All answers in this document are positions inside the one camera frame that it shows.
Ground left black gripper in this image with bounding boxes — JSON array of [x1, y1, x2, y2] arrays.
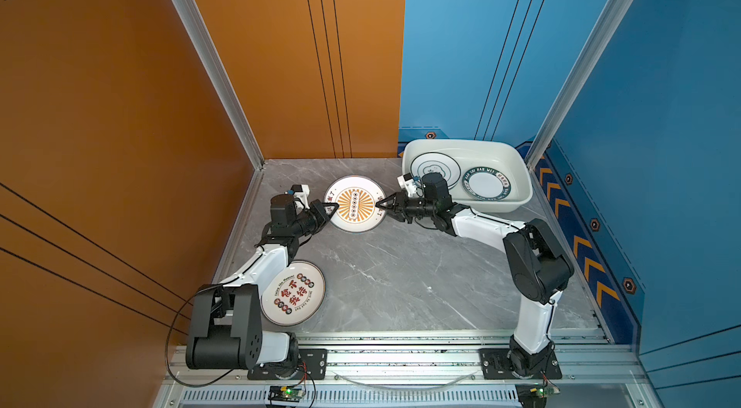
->
[[289, 201, 339, 241]]

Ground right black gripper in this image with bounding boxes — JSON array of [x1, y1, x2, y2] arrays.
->
[[374, 192, 437, 225]]

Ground plate with orange sunburst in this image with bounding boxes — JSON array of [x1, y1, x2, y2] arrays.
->
[[323, 176, 386, 234]]

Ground white plate brown flower outline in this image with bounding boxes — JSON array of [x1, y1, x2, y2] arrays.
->
[[410, 152, 462, 189]]

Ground small green rim text plate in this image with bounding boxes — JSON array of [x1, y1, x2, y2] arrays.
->
[[462, 166, 513, 201]]

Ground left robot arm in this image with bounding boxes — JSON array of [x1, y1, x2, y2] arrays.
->
[[185, 186, 339, 378]]

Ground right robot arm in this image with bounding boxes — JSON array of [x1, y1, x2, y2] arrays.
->
[[376, 173, 575, 379]]

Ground white plastic bin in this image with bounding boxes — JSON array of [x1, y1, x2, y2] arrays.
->
[[403, 139, 533, 214]]

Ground large plate red characters circles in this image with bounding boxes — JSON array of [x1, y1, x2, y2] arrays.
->
[[262, 261, 326, 327]]

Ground left green circuit board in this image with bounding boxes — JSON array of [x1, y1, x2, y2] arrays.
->
[[266, 385, 309, 407]]

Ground right circuit board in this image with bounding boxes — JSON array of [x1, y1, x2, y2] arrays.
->
[[516, 385, 561, 408]]

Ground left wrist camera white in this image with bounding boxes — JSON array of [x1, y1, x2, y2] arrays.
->
[[288, 184, 310, 212]]

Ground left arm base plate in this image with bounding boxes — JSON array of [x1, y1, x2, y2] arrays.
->
[[247, 347, 328, 381]]

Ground aluminium rail frame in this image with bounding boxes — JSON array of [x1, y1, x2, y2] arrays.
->
[[154, 329, 660, 407]]

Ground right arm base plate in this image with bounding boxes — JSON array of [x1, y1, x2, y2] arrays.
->
[[479, 345, 563, 380]]

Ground left aluminium corner post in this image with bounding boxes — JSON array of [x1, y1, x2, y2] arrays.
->
[[171, 0, 266, 171]]

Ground aluminium corner post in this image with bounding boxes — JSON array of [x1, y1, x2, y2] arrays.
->
[[171, 0, 266, 171], [525, 0, 634, 171]]

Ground right aluminium corner post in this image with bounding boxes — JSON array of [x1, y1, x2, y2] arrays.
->
[[525, 0, 634, 171]]

